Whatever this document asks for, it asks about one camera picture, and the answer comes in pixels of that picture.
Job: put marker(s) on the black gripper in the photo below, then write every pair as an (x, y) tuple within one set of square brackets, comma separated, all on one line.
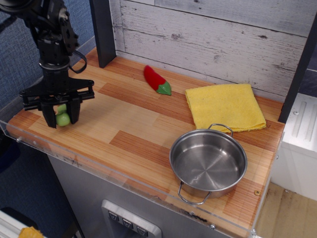
[(55, 88)]

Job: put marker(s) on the green handled toy spatula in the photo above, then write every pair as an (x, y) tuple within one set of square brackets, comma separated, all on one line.
[(62, 117)]

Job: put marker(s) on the red toy chili pepper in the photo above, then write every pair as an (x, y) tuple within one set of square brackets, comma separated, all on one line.
[(157, 82)]

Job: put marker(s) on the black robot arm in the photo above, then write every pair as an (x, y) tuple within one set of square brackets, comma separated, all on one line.
[(49, 23)]

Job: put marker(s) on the grey toy fridge cabinet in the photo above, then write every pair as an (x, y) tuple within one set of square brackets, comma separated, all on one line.
[(86, 191)]

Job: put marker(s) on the silver dispenser button panel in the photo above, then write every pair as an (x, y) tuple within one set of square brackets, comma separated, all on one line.
[(129, 220)]

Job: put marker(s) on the clear acrylic table guard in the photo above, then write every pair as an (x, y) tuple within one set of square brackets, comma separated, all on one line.
[(125, 134)]

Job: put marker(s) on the stainless steel pot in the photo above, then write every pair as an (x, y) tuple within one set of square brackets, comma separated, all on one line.
[(208, 163)]

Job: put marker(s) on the yellow folded cloth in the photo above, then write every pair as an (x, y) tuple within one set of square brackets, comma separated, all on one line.
[(233, 105)]

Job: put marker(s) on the brass screw right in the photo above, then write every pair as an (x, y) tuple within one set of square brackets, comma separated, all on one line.
[(257, 192)]

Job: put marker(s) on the white ribbed cabinet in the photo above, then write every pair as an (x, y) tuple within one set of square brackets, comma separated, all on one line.
[(295, 166)]

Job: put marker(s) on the left black vertical post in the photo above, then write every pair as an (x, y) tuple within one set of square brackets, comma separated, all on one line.
[(102, 23)]

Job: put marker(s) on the black vertical post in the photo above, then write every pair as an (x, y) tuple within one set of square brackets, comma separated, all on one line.
[(102, 23), (300, 72)]

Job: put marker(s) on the yellow object with black hose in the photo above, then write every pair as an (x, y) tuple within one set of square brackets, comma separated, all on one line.
[(29, 232)]

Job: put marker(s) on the right black vertical post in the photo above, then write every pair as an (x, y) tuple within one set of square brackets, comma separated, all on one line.
[(300, 72)]

